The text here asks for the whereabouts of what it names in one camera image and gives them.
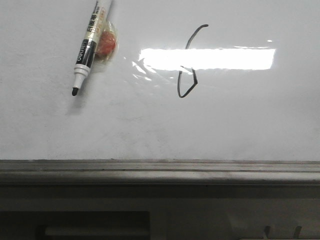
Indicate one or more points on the grey plastic tray below board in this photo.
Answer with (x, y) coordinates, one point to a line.
(160, 212)

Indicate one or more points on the white black whiteboard marker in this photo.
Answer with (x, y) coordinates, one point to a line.
(99, 42)

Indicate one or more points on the grey metal whiteboard frame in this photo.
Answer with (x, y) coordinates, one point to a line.
(159, 172)

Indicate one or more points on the white whiteboard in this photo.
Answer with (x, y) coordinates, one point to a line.
(189, 79)

